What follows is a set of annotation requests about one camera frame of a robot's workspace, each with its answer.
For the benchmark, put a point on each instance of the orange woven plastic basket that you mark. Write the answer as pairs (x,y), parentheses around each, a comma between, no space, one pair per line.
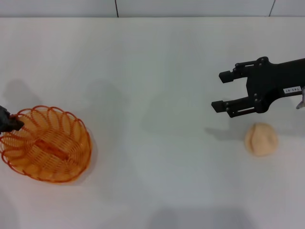
(53,151)

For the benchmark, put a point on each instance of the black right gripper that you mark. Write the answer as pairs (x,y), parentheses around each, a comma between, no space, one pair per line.
(267,81)

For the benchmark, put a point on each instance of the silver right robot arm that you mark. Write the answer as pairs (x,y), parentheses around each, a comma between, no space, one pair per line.
(302,100)

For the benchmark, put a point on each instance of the pale round bread bun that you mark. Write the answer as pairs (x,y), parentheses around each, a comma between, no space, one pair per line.
(262,140)

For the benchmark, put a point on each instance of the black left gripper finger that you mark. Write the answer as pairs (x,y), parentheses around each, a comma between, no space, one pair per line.
(4,113)
(12,124)

